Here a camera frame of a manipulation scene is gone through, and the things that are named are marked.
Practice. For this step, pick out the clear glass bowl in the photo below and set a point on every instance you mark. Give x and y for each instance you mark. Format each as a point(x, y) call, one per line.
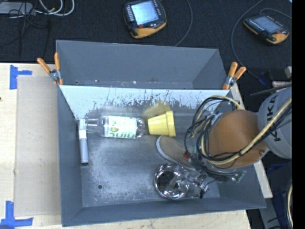
point(166, 192)

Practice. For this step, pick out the yellow plastic cup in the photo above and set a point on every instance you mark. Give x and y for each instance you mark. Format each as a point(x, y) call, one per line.
point(162, 125)

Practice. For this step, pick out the grey metal bin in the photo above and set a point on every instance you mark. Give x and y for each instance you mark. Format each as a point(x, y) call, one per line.
point(124, 166)

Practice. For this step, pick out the clear plastic bottle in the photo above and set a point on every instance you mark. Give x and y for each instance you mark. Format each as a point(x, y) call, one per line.
point(119, 126)

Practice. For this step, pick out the silver marker pen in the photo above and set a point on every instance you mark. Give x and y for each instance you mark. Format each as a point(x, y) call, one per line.
point(83, 149)

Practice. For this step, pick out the pale brown flat board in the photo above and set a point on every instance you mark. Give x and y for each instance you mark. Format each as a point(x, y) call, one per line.
point(35, 139)

